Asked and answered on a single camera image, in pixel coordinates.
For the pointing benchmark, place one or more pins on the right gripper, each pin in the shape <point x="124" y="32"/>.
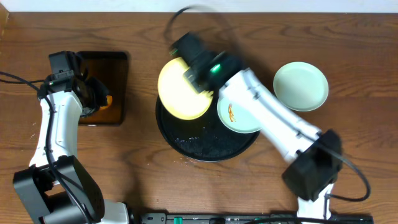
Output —
<point x="195" y="78"/>

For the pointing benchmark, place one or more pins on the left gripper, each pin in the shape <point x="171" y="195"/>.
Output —
<point x="94" y="94"/>

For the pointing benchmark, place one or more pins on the yellow plate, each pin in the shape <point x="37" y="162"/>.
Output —
<point x="177" y="95"/>

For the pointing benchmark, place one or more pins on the green yellow sponge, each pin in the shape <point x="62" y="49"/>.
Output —
<point x="109" y="100"/>

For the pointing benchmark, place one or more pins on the light green plate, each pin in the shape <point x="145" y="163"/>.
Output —
<point x="236" y="118"/>
<point x="300" y="86"/>

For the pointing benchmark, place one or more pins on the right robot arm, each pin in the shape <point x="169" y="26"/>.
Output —
<point x="312" y="169"/>

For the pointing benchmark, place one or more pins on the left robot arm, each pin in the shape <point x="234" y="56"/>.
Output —
<point x="56" y="188"/>

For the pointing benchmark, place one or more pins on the black rectangular water tray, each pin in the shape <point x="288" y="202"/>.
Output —
<point x="110" y="69"/>

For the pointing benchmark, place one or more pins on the black round tray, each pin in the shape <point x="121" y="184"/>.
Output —
<point x="205" y="138"/>

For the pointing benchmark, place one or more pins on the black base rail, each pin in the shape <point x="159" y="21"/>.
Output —
<point x="278" y="218"/>

